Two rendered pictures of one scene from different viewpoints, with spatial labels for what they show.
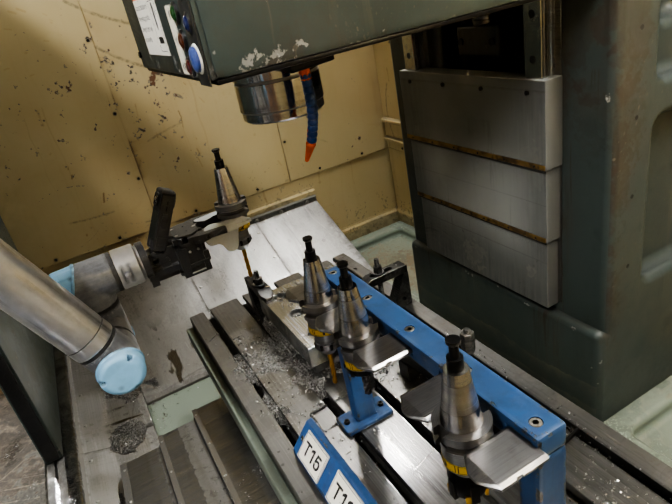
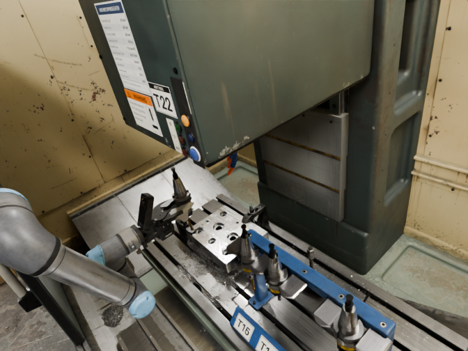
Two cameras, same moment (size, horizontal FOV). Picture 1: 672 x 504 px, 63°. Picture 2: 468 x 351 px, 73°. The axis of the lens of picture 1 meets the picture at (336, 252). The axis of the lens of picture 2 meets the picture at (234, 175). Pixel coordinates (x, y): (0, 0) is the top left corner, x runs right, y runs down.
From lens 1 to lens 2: 0.32 m
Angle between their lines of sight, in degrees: 11
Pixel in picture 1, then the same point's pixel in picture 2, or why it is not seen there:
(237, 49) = (218, 148)
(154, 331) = not seen: hidden behind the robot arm
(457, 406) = (350, 324)
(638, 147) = (385, 147)
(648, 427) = (386, 272)
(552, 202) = (342, 173)
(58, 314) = (110, 285)
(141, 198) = (92, 168)
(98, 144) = (63, 139)
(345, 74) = not seen: hidden behind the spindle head
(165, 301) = (115, 228)
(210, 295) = not seen: hidden behind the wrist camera
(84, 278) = (109, 253)
